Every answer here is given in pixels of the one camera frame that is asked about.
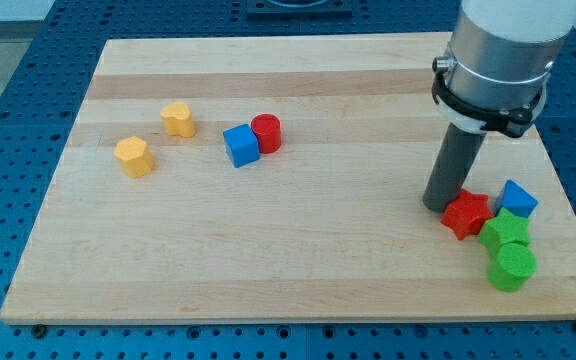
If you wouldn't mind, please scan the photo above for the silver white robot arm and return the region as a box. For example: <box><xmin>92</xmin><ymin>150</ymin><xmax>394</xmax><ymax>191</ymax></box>
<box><xmin>432</xmin><ymin>0</ymin><xmax>576</xmax><ymax>138</ymax></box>

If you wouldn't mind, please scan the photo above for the red star block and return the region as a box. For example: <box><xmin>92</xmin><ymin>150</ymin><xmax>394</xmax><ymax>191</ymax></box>
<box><xmin>441</xmin><ymin>189</ymin><xmax>493</xmax><ymax>240</ymax></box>

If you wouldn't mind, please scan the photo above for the green star block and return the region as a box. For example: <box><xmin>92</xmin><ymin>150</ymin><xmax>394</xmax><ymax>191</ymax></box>
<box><xmin>478</xmin><ymin>208</ymin><xmax>531</xmax><ymax>258</ymax></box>

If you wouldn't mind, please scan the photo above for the wooden board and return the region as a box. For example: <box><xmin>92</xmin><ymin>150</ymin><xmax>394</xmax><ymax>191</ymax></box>
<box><xmin>0</xmin><ymin>32</ymin><xmax>576</xmax><ymax>325</ymax></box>

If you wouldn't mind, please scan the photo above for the red cylinder block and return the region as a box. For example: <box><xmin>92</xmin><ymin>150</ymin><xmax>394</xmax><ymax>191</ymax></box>
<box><xmin>250</xmin><ymin>113</ymin><xmax>282</xmax><ymax>154</ymax></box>

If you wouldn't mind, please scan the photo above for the blue cube block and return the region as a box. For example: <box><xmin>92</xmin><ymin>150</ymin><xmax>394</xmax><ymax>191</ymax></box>
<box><xmin>222</xmin><ymin>124</ymin><xmax>260</xmax><ymax>168</ymax></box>

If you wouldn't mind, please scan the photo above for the yellow heart block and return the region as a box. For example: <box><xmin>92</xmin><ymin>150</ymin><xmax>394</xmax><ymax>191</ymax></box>
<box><xmin>160</xmin><ymin>101</ymin><xmax>196</xmax><ymax>138</ymax></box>

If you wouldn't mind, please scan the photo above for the yellow hexagon block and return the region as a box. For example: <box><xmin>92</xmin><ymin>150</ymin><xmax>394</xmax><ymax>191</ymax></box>
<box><xmin>113</xmin><ymin>136</ymin><xmax>155</xmax><ymax>178</ymax></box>

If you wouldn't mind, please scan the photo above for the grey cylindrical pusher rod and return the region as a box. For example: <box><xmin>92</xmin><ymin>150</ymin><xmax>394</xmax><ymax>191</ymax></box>
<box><xmin>422</xmin><ymin>124</ymin><xmax>485</xmax><ymax>213</ymax></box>

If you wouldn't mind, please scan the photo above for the blue triangle block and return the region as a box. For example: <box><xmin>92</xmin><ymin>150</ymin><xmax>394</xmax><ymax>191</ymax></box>
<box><xmin>493</xmin><ymin>180</ymin><xmax>539</xmax><ymax>218</ymax></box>

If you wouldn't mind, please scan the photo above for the green cylinder block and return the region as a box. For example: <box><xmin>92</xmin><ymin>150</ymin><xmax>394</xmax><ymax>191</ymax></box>
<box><xmin>486</xmin><ymin>243</ymin><xmax>537</xmax><ymax>292</ymax></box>

